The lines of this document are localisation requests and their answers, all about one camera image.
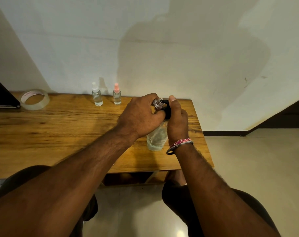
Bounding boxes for person's left hand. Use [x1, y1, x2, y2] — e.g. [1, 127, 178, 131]
[116, 93, 166, 139]

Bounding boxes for person's right hand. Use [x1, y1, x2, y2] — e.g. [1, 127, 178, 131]
[167, 95, 189, 146]

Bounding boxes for black spray pump cap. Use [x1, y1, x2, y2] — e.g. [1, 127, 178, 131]
[161, 99, 172, 121]

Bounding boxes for large clear plastic bottle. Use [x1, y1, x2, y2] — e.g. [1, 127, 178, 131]
[146, 120, 169, 151]

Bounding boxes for person's right forearm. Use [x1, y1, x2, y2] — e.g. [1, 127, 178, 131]
[170, 143, 281, 237]

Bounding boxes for person's left forearm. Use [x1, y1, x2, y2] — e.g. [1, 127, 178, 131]
[0, 126, 140, 237]

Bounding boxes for silver metal bangle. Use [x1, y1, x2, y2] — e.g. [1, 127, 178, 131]
[166, 142, 194, 155]

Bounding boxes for pink capped small spray bottle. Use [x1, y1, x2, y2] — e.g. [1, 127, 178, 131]
[113, 83, 122, 105]

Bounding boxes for person's right leg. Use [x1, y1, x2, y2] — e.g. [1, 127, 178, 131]
[164, 170, 187, 186]

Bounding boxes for white capped small spray bottle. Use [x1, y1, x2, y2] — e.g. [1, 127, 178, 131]
[91, 82, 103, 106]

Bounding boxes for person's dark shorts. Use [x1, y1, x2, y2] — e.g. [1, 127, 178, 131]
[0, 165, 281, 237]

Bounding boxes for clear adhesive tape roll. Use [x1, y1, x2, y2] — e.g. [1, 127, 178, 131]
[20, 89, 50, 111]

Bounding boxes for black flat laptop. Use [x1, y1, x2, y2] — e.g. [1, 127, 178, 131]
[0, 75, 21, 109]

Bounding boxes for pink woven thread bracelet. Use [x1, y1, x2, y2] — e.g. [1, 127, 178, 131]
[169, 138, 191, 149]

